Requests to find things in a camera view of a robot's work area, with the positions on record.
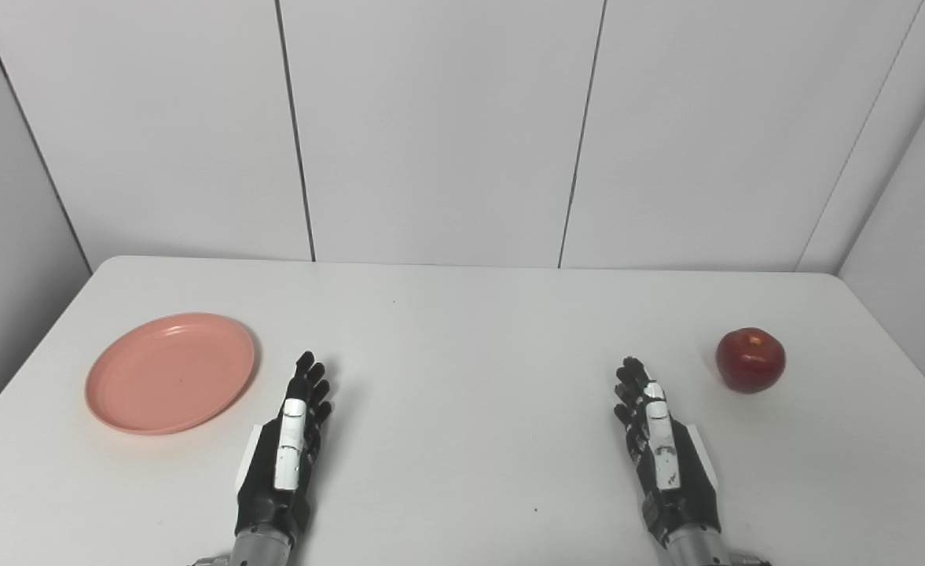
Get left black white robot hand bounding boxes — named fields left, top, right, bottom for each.
left=234, top=351, right=334, bottom=545

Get pink round plate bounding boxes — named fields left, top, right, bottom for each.
left=85, top=313, right=257, bottom=436

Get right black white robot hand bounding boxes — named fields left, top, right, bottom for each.
left=612, top=356, right=723, bottom=546

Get red apple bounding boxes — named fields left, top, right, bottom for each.
left=715, top=327, right=787, bottom=395

